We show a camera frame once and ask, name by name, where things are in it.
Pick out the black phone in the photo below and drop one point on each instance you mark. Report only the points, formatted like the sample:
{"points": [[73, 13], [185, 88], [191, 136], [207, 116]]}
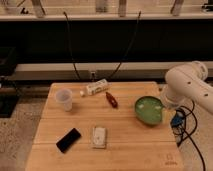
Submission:
{"points": [[71, 137]]}

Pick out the white plastic bottle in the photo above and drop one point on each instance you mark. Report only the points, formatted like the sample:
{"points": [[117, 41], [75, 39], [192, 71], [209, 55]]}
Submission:
{"points": [[95, 87]]}

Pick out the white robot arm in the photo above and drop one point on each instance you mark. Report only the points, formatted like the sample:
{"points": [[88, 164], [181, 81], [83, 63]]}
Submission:
{"points": [[187, 81]]}

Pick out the dark red small object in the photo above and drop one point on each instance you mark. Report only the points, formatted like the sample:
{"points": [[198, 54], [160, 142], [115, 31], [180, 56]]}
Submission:
{"points": [[111, 100]]}

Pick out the green ceramic bowl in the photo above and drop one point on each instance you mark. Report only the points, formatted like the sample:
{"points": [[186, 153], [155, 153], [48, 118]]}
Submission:
{"points": [[149, 110]]}

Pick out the clear plastic cup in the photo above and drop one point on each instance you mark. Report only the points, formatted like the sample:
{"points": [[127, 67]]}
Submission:
{"points": [[64, 98]]}

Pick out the white rectangular box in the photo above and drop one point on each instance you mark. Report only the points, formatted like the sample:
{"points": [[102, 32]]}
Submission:
{"points": [[99, 137]]}

